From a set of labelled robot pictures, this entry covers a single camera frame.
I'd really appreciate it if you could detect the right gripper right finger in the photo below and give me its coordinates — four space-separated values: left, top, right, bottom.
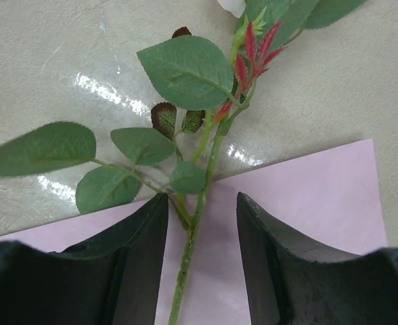
236 193 398 324

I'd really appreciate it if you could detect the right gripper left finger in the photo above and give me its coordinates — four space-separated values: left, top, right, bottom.
0 194 169 324

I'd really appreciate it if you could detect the purple wrapping paper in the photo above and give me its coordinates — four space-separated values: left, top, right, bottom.
0 139 387 324

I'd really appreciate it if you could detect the artificial flower bunch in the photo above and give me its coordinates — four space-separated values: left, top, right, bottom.
0 1 360 324

